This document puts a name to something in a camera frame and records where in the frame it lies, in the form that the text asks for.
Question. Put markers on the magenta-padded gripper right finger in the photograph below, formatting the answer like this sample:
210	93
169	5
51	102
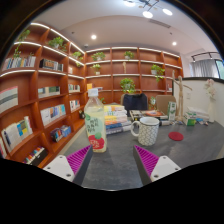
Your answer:
164	166

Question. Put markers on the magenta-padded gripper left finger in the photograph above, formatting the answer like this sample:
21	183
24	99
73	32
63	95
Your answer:
60	165

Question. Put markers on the clear plastic drink bottle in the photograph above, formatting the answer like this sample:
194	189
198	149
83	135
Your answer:
95	124

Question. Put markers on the flat round red coaster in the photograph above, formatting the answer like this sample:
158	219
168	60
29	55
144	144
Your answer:
176	136

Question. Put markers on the white patterned ceramic mug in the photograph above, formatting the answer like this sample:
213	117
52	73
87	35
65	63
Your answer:
149	132

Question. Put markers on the green and white tissue box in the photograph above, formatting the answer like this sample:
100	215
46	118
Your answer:
190	120

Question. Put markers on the stack of dark books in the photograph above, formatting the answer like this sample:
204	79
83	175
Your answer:
146	115

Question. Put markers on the green and white carton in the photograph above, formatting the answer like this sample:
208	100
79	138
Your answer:
172	111

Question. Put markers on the stack of white boxes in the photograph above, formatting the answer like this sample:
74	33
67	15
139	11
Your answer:
199	112

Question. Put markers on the stack of colourful books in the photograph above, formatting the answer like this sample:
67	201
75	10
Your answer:
115	119

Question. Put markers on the dark upholstered chair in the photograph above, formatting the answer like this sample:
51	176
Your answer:
135	104

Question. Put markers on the wooden artist mannequin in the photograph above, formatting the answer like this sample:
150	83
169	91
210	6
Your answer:
180	96

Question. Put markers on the grey window curtain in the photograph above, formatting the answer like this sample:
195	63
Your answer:
203	68

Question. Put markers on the dark framed window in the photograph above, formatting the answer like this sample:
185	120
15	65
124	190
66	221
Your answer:
220	69

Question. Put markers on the round recessed ceiling light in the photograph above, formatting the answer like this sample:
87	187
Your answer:
93	37
174	43

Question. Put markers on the ceiling lamp with round lights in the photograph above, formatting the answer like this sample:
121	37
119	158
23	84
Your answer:
147	14

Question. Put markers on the wooden wall shelf unit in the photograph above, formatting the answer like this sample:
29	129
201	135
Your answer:
30	86

